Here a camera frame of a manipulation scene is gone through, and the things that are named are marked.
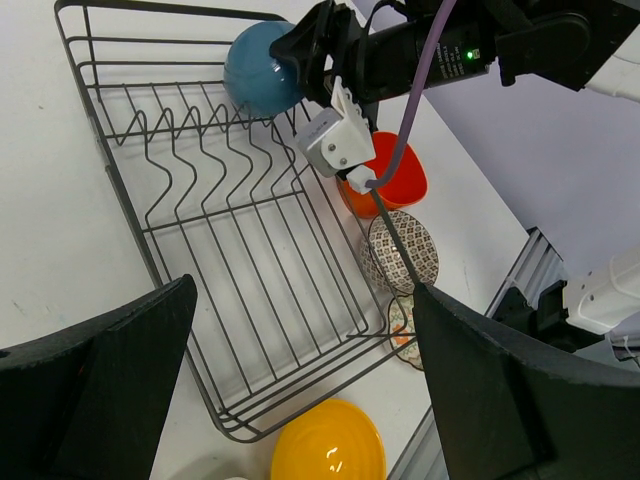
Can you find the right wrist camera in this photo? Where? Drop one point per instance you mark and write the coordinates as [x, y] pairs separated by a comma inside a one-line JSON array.
[[338, 140]]

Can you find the blue ceramic bowl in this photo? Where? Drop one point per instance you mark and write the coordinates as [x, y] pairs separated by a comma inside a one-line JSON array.
[[258, 84]]

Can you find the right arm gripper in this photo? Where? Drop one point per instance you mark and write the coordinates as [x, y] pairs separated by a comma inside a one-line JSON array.
[[381, 65]]

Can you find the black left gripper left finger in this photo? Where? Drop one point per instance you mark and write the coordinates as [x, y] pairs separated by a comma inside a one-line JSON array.
[[90, 401]]

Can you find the yellow round bowl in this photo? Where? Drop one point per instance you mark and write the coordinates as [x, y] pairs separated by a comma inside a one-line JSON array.
[[333, 440]]

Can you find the patterned round bowl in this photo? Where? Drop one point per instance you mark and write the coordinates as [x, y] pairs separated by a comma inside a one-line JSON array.
[[382, 260]]

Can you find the flower shaped patterned dish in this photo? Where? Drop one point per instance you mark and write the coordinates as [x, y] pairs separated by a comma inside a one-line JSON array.
[[401, 331]]

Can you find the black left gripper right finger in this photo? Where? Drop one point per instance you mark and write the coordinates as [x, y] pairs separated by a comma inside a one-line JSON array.
[[508, 406]]

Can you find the black wire dish rack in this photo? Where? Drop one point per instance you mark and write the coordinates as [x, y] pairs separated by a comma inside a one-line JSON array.
[[286, 316]]

